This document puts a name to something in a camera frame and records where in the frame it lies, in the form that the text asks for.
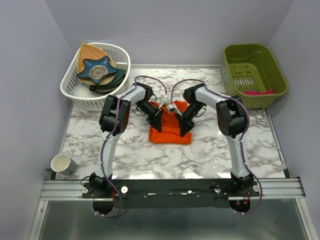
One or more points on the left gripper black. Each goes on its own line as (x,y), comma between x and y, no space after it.
(156,122)

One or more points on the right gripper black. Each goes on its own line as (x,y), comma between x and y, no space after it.
(186,124)

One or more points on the orange t shirt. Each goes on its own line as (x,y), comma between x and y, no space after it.
(170,131)

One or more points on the green plastic bin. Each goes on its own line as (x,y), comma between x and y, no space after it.
(252,67)

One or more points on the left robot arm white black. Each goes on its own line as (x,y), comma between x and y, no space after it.
(113,120)

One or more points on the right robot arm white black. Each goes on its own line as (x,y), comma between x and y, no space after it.
(233,122)

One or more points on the dark stacked plates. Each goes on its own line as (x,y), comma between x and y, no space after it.
(107,88)

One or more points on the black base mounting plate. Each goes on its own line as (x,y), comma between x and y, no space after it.
(169,193)

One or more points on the white plastic basket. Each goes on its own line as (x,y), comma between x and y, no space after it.
(78,91)

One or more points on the blue star shaped dish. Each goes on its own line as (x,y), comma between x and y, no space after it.
(98,72)

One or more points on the pink cloth in bin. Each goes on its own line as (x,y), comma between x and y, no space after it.
(258,93)

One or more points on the woven bamboo leaf tray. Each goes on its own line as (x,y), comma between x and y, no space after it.
(90,52)

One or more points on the white paper cup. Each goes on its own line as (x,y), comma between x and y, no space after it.
(63,164)

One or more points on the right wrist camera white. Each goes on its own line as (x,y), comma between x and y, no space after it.
(172,108)

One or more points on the aluminium rail frame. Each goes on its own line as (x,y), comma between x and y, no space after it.
(269,189)

